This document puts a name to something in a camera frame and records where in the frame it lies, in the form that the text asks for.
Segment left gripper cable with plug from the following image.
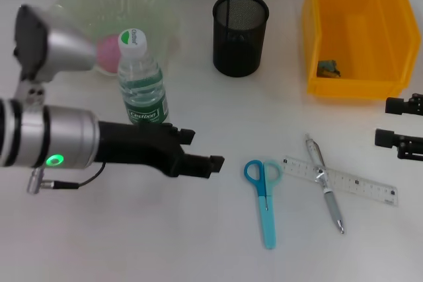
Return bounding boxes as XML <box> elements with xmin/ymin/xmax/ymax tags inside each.
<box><xmin>26</xmin><ymin>161</ymin><xmax>106</xmax><ymax>195</ymax></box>

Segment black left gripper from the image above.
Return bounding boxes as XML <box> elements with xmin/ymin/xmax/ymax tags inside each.
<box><xmin>95</xmin><ymin>120</ymin><xmax>226</xmax><ymax>180</ymax></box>

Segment clear grey ballpoint pen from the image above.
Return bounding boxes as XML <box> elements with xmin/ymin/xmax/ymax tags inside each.
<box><xmin>304</xmin><ymin>133</ymin><xmax>346</xmax><ymax>234</ymax></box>

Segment clear green-label water bottle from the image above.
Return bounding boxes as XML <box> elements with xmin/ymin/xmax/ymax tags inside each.
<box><xmin>118</xmin><ymin>28</ymin><xmax>172</xmax><ymax>127</ymax></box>

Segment clear plastic ruler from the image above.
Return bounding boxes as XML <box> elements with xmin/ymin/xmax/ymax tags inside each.
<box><xmin>282</xmin><ymin>155</ymin><xmax>400</xmax><ymax>207</ymax></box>

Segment yellow plastic bin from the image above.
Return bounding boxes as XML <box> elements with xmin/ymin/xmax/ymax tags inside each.
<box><xmin>301</xmin><ymin>0</ymin><xmax>422</xmax><ymax>100</ymax></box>

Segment green glass fruit bowl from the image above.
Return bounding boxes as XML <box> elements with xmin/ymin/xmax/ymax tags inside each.
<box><xmin>49</xmin><ymin>0</ymin><xmax>182</xmax><ymax>77</ymax></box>

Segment teal plastic wrapper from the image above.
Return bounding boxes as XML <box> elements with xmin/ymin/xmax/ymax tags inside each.
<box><xmin>317</xmin><ymin>59</ymin><xmax>343</xmax><ymax>79</ymax></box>

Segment pink peach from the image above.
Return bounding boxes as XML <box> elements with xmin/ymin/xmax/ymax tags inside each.
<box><xmin>95</xmin><ymin>36</ymin><xmax>122</xmax><ymax>73</ymax></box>

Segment blue and teal scissors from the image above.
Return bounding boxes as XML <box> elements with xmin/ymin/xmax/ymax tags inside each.
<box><xmin>244</xmin><ymin>159</ymin><xmax>284</xmax><ymax>250</ymax></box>

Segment black mesh pen holder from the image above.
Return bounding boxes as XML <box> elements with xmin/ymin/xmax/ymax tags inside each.
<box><xmin>213</xmin><ymin>0</ymin><xmax>270</xmax><ymax>78</ymax></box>

